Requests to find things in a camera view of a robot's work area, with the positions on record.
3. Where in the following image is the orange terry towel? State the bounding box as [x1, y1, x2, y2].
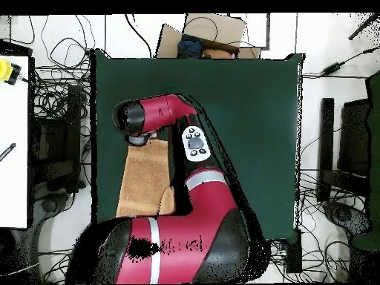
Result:
[115, 138, 176, 218]

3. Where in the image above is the dark green table cloth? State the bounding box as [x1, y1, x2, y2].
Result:
[90, 48, 307, 241]

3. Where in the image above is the orange cloth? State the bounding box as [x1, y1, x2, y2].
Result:
[201, 48, 235, 59]

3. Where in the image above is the blue cloth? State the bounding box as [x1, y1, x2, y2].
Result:
[177, 39, 205, 59]

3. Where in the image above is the brown cardboard box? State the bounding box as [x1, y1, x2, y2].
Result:
[155, 13, 262, 59]

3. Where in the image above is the black box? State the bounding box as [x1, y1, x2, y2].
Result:
[284, 234, 303, 275]
[0, 39, 33, 57]

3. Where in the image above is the white panel with dark edge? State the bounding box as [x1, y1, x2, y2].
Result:
[228, 13, 272, 50]

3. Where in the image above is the black round stand foot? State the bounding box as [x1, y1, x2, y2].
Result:
[35, 192, 71, 226]
[321, 200, 372, 238]

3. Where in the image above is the white board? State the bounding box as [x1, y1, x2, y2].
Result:
[0, 55, 30, 229]

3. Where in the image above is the black marker pen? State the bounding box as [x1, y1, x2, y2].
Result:
[0, 142, 16, 163]

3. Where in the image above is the green covered side table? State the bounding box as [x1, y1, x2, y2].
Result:
[351, 71, 380, 250]

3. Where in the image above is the yellow and black tool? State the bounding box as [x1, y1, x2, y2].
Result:
[0, 58, 23, 86]

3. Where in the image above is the black rod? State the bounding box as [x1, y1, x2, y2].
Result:
[347, 13, 380, 41]

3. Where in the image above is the black furniture frame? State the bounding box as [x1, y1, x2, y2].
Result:
[317, 97, 372, 203]
[29, 84, 87, 200]

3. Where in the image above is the black cable tangle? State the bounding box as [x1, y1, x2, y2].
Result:
[38, 249, 73, 284]
[298, 168, 366, 283]
[30, 14, 96, 125]
[268, 237, 301, 284]

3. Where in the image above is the looped black cable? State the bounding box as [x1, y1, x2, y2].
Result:
[181, 16, 219, 42]

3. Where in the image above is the long black cable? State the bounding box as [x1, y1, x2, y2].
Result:
[123, 13, 153, 59]

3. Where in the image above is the black power adapter with cable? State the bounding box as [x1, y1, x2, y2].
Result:
[320, 44, 380, 76]

